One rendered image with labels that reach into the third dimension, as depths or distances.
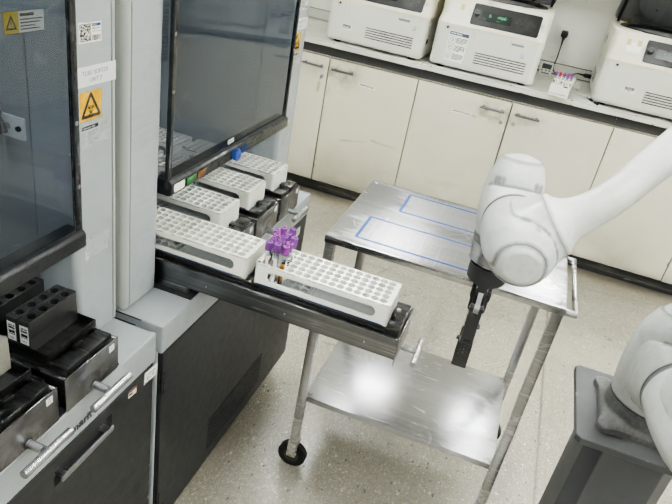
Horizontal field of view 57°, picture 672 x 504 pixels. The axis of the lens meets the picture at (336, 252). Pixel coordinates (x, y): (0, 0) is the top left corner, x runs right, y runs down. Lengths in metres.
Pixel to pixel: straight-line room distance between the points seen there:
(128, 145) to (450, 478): 1.48
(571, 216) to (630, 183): 0.10
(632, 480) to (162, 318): 1.02
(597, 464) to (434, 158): 2.40
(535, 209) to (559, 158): 2.54
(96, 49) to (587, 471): 1.24
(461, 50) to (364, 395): 2.08
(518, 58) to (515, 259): 2.54
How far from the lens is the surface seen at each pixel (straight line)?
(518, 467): 2.31
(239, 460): 2.06
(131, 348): 1.27
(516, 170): 1.10
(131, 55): 1.15
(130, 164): 1.21
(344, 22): 3.59
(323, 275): 1.29
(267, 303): 1.32
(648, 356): 1.33
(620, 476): 1.49
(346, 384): 1.94
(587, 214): 1.00
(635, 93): 3.46
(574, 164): 3.53
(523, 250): 0.94
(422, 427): 1.88
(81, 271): 1.19
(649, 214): 3.64
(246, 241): 1.39
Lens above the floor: 1.52
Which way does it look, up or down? 28 degrees down
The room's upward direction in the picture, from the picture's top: 11 degrees clockwise
